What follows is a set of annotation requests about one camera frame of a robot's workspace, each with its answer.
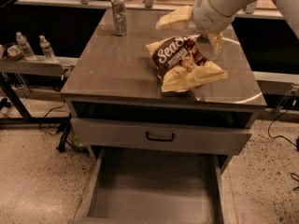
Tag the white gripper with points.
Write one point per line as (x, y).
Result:
(206, 13)

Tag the brown sea salt chip bag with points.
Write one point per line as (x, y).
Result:
(181, 66)

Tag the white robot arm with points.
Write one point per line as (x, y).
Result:
(288, 8)

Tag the grey drawer cabinet counter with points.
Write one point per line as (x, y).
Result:
(114, 79)

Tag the open middle drawer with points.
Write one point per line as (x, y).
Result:
(139, 186)

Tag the tall silver drink can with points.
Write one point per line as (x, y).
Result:
(119, 17)

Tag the right clear water bottle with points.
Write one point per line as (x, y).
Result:
(47, 49)

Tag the clear water bottle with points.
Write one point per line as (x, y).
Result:
(47, 49)
(25, 46)

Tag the left clear water bottle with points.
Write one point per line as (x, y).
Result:
(25, 46)

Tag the grey side shelf table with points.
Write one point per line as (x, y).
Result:
(39, 67)

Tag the small brown basket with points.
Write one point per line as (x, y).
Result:
(10, 52)

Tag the closed top drawer with handle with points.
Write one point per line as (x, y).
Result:
(154, 136)

